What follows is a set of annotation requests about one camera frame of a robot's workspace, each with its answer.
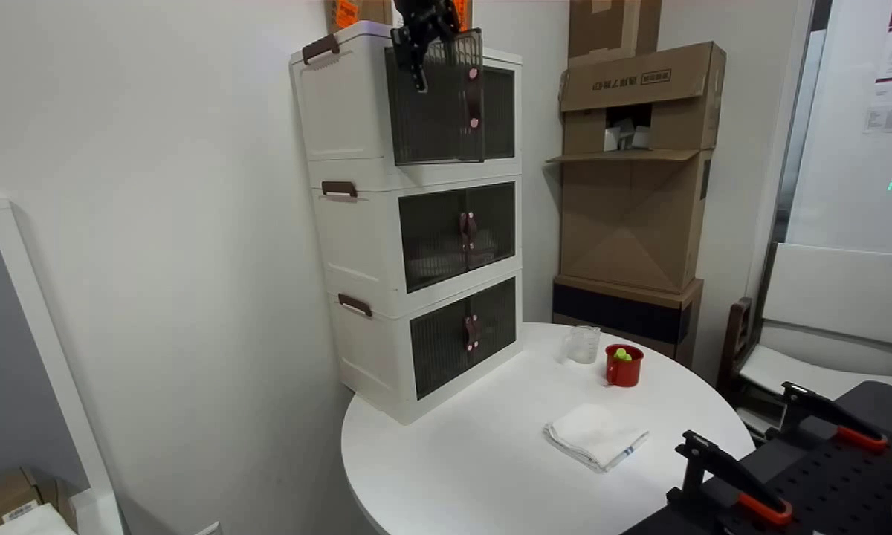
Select clear plastic cup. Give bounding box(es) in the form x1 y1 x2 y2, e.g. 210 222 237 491
566 328 601 365

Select white round table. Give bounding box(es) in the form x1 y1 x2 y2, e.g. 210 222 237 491
341 323 753 535

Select red mug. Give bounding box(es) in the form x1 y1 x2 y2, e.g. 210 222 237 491
603 346 643 386

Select black orange clamp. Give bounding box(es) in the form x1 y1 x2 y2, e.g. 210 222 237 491
677 430 793 526

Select white desk with partition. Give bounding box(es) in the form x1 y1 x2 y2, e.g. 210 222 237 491
0 199 129 535

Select stacked cardboard boxes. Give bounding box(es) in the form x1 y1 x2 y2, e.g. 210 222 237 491
554 0 726 364

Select white folded cloth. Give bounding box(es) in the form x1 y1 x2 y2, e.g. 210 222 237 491
543 405 650 474

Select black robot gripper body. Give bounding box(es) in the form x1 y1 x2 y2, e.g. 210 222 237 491
390 0 462 93

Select green object in mug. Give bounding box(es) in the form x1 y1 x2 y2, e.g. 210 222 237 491
612 347 634 364

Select white three-tier storage cabinet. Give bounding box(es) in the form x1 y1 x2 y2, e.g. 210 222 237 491
291 22 522 421

